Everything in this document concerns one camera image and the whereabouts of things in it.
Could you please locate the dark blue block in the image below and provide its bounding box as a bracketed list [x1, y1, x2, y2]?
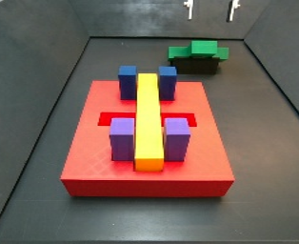
[159, 66, 176, 101]
[119, 66, 137, 100]

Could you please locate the green U-shaped block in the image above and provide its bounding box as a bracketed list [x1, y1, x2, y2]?
[168, 40, 231, 61]

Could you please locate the purple block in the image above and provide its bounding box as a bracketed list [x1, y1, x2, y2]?
[109, 118, 135, 161]
[164, 117, 191, 162]

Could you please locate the red base board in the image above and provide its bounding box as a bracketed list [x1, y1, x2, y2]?
[61, 81, 235, 197]

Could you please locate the yellow long block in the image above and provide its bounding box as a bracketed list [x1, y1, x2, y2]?
[135, 73, 164, 172]

